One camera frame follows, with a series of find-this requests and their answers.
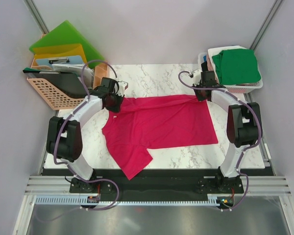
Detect white slotted cable duct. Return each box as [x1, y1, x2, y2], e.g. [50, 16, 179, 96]
[35, 195, 233, 206]

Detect white paper documents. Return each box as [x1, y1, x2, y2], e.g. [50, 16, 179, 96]
[52, 64, 94, 88]

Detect peach perforated file organizer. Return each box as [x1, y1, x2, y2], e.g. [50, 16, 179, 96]
[25, 59, 109, 110]

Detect pink red t shirt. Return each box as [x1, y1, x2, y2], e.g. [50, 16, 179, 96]
[102, 94, 218, 180]

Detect white t shirt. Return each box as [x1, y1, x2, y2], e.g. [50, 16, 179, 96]
[208, 46, 246, 75]

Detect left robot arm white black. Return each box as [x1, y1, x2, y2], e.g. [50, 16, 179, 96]
[46, 77, 128, 192]

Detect yellow plastic folder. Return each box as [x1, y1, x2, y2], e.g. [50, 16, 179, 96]
[33, 44, 87, 63]

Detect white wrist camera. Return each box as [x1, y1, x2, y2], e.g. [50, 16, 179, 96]
[115, 81, 128, 97]
[189, 69, 202, 86]

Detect green plastic folder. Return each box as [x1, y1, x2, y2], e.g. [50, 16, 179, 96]
[29, 21, 105, 68]

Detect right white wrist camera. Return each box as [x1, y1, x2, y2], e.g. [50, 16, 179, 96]
[189, 69, 202, 86]

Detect black t shirt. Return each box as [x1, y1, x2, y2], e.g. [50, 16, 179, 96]
[201, 61, 209, 72]

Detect white plastic laundry basket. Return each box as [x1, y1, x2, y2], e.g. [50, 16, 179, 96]
[198, 51, 263, 94]

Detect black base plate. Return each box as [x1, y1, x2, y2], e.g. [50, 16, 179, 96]
[69, 169, 244, 202]

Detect black folder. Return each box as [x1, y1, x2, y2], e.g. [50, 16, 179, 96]
[23, 68, 87, 98]

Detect left aluminium corner post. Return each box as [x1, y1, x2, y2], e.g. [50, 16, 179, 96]
[24, 0, 49, 34]

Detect green t shirt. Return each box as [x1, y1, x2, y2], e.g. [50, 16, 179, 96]
[212, 48, 261, 85]

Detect aluminium frame rail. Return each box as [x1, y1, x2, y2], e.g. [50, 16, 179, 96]
[25, 176, 291, 196]

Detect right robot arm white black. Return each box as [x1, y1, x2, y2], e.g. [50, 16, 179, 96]
[191, 70, 262, 193]

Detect blue clipboard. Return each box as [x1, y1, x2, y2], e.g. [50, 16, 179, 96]
[35, 55, 84, 68]

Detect beige t shirt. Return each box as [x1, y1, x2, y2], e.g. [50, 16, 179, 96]
[206, 54, 219, 83]

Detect aluminium corner post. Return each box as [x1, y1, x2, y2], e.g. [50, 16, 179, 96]
[24, 0, 49, 34]
[249, 0, 284, 50]

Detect right aluminium corner post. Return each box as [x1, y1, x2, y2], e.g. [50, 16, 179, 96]
[249, 0, 284, 50]

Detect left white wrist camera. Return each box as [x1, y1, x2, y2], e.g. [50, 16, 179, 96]
[115, 81, 128, 97]

